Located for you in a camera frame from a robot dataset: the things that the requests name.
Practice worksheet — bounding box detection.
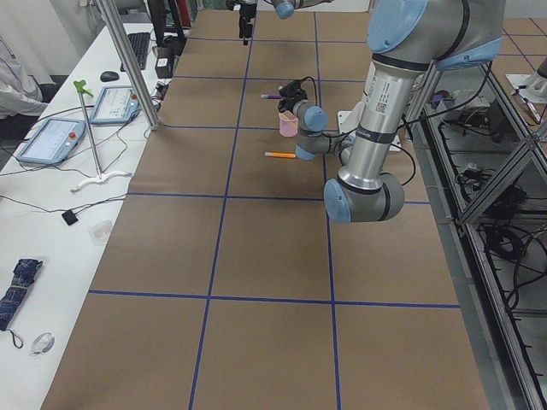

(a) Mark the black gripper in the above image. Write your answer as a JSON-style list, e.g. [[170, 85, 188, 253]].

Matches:
[[278, 96, 299, 113], [238, 3, 256, 45]]

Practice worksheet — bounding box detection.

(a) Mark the yellow highlighter pen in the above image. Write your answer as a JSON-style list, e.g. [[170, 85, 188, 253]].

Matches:
[[279, 114, 297, 132]]

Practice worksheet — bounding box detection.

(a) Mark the purple marker pen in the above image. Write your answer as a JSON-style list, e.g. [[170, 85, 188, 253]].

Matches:
[[261, 94, 283, 100]]

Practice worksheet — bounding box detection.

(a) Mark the orange highlighter pen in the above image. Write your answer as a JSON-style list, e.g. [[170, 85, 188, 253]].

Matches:
[[264, 152, 297, 159]]

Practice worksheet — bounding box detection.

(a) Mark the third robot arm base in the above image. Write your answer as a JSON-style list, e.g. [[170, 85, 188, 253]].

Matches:
[[517, 59, 547, 103]]

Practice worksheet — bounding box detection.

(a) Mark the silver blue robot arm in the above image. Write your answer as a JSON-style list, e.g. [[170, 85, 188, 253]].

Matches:
[[225, 0, 326, 45], [278, 0, 505, 223]]

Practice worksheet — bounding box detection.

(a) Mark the pink mesh pen holder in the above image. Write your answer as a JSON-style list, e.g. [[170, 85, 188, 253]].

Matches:
[[279, 111, 298, 138]]

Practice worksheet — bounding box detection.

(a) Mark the black cardboard box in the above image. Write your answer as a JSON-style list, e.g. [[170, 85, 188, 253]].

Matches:
[[155, 47, 174, 79]]

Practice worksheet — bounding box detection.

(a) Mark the black keyboard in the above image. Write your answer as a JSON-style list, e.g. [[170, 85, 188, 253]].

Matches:
[[127, 32, 150, 70]]

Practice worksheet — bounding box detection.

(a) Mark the black computer mouse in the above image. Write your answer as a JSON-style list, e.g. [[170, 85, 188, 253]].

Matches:
[[100, 71, 120, 83]]

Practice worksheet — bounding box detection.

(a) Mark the far blue teach pendant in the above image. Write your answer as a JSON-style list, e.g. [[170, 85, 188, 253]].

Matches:
[[90, 85, 140, 126]]

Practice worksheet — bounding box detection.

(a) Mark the blue teach pendant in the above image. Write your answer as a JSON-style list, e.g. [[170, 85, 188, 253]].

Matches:
[[90, 85, 140, 126], [15, 118, 85, 165]]

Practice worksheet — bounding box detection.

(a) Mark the near blue teach pendant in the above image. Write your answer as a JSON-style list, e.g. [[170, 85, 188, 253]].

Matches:
[[15, 118, 85, 165]]

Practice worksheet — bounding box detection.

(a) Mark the clear plastic bag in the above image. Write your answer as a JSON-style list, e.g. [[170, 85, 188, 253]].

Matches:
[[88, 220, 113, 245]]

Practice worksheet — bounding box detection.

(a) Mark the seated person white shirt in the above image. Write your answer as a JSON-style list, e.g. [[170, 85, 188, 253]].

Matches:
[[1, 38, 59, 120]]

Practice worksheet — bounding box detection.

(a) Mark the small black box device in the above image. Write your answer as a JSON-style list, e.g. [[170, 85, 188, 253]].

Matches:
[[62, 209, 79, 226]]

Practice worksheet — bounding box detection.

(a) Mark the folded navy umbrella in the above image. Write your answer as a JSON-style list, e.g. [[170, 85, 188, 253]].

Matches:
[[1, 258, 44, 349]]

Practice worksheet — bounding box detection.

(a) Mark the clear glasses case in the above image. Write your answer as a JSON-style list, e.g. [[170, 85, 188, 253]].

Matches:
[[29, 332, 56, 356]]

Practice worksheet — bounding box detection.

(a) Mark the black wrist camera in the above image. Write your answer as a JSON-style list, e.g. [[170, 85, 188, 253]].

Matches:
[[279, 79, 307, 98]]

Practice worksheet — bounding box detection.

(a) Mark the aluminium frame post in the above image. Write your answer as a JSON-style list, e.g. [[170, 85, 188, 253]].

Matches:
[[96, 0, 159, 131]]

